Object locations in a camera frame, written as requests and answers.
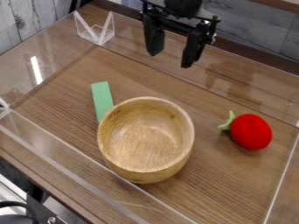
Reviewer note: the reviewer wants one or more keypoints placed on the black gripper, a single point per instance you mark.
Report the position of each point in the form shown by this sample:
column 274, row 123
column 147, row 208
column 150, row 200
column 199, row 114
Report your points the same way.
column 186, row 13

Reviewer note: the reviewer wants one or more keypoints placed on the green flat stick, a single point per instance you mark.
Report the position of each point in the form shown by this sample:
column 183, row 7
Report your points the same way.
column 102, row 97

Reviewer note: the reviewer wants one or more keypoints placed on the brown wooden bowl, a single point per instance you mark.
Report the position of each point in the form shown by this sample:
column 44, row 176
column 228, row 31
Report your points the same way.
column 146, row 136

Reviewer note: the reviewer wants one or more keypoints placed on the red toy strawberry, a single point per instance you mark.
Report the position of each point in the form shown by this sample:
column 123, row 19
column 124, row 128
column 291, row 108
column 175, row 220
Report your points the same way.
column 250, row 131

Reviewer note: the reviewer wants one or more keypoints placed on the black metal stand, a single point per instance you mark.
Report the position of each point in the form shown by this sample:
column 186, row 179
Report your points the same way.
column 43, row 214

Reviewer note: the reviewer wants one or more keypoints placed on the clear acrylic corner bracket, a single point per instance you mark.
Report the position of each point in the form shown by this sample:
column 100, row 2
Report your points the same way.
column 96, row 34

